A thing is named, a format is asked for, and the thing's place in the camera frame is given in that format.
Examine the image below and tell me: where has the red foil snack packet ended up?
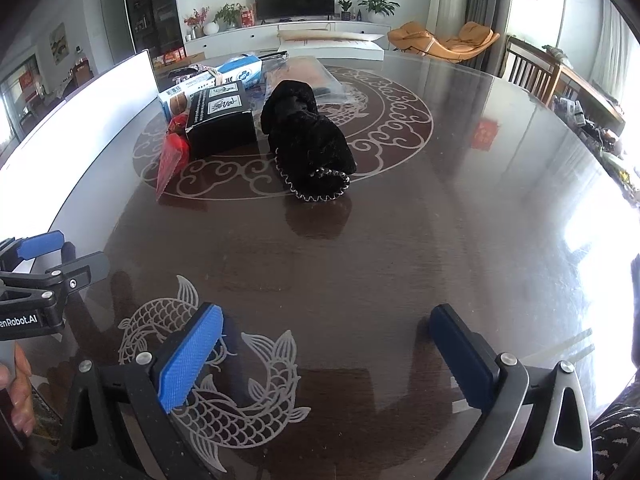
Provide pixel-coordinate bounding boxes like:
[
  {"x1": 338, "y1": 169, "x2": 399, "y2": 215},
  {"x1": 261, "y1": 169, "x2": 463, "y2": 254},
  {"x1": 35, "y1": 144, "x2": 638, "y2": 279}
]
[{"x1": 155, "y1": 113, "x2": 190, "y2": 200}]

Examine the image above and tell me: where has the black knit glove with trim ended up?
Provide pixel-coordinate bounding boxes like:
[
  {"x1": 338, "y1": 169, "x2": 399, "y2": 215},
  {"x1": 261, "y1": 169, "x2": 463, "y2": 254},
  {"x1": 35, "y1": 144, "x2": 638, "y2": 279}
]
[{"x1": 260, "y1": 80, "x2": 357, "y2": 203}]

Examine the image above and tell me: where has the orange phone case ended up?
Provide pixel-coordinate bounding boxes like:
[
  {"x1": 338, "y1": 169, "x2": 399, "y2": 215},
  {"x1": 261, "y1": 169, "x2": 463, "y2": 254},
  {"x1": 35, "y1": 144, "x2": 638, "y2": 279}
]
[{"x1": 264, "y1": 56, "x2": 352, "y2": 105}]

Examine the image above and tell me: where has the person's left hand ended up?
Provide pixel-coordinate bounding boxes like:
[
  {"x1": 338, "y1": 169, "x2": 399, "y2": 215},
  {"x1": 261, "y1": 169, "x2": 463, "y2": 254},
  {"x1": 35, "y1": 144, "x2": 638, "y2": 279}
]
[{"x1": 0, "y1": 342, "x2": 36, "y2": 437}]

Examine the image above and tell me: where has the white cardboard storage box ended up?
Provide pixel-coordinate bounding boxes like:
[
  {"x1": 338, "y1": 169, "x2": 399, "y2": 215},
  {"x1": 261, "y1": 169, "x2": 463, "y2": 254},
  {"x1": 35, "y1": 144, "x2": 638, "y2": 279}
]
[{"x1": 1, "y1": 53, "x2": 160, "y2": 250}]

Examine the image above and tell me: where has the blue white carton box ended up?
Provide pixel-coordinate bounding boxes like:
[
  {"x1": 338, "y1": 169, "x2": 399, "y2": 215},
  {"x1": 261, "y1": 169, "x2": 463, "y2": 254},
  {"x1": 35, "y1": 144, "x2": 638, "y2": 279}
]
[{"x1": 158, "y1": 54, "x2": 262, "y2": 122}]

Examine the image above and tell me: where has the black cardboard box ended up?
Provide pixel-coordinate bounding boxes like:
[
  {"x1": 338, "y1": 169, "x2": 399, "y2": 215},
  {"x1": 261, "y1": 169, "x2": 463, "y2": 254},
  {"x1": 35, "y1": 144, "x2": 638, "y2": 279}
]
[{"x1": 186, "y1": 81, "x2": 257, "y2": 159}]

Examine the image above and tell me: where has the red flowers white vase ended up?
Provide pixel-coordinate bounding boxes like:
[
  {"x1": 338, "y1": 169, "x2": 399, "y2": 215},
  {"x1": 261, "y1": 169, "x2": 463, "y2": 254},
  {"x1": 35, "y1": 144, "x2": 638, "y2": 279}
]
[{"x1": 183, "y1": 6, "x2": 220, "y2": 39}]

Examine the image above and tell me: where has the black display cabinet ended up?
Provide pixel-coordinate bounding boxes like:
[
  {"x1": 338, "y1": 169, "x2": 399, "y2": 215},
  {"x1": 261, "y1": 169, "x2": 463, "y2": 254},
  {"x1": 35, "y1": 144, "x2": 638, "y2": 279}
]
[{"x1": 125, "y1": 0, "x2": 183, "y2": 58}]

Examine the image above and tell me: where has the white tv cabinet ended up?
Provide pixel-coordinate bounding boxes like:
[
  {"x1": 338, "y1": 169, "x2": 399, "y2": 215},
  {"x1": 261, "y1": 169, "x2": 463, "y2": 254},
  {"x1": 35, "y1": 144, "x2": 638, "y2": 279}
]
[{"x1": 184, "y1": 21, "x2": 392, "y2": 58}]

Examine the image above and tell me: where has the wooden slatted chair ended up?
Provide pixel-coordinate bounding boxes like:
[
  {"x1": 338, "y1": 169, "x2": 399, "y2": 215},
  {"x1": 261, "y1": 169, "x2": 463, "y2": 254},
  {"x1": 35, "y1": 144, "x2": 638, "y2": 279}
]
[{"x1": 499, "y1": 36, "x2": 561, "y2": 107}]

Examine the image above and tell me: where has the orange rocking lounge chair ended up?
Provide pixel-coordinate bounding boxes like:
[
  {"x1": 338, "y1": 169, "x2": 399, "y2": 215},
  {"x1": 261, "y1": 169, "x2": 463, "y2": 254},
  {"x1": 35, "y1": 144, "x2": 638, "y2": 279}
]
[{"x1": 387, "y1": 22, "x2": 500, "y2": 64}]

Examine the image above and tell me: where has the green potted plant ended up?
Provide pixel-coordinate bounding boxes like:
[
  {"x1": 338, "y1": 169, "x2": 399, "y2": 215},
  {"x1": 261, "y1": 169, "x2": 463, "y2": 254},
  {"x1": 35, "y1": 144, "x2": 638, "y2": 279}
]
[{"x1": 358, "y1": 0, "x2": 400, "y2": 24}]

